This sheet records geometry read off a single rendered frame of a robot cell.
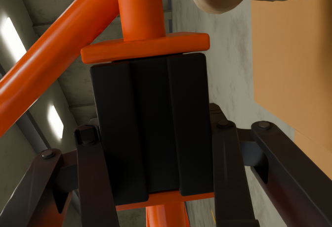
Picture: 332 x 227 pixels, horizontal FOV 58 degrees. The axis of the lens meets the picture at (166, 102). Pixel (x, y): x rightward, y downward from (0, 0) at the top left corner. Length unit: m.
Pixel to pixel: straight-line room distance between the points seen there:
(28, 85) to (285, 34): 0.22
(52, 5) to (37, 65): 10.84
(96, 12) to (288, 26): 0.18
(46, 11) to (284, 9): 10.96
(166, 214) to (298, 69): 0.17
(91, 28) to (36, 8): 11.03
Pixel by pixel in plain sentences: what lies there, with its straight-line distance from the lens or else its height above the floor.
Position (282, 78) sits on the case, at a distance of 0.31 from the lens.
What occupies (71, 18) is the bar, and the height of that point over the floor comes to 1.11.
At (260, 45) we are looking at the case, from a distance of 0.36.
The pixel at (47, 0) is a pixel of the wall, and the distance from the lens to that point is 10.95.
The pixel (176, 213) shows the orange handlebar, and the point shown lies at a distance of 0.18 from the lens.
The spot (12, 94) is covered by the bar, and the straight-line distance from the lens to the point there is 0.18.
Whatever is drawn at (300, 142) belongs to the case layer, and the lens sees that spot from 1.23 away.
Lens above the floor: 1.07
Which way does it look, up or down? 3 degrees down
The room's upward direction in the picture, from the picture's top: 97 degrees counter-clockwise
